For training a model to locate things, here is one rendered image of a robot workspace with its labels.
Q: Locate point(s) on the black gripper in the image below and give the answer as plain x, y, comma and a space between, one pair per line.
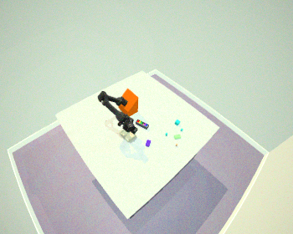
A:
126, 129

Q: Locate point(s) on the purple rectangular block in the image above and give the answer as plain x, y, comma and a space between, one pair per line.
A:
148, 142

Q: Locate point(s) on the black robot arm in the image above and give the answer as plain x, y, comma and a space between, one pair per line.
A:
104, 99

